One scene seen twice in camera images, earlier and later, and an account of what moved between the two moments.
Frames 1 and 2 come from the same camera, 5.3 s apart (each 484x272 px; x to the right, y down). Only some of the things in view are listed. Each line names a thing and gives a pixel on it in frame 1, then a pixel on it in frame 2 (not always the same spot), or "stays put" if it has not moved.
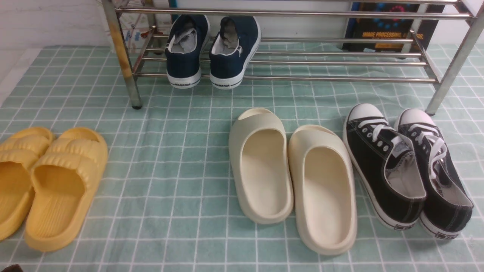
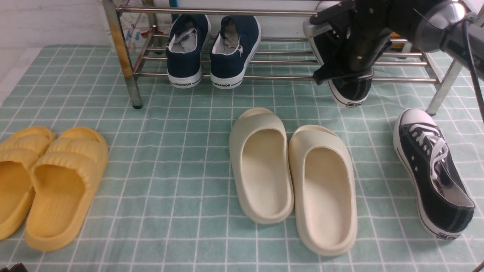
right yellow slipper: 64,179 stays put
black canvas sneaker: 385,166 -> 352,88
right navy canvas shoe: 238,38 stays put
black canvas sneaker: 447,211 stays put
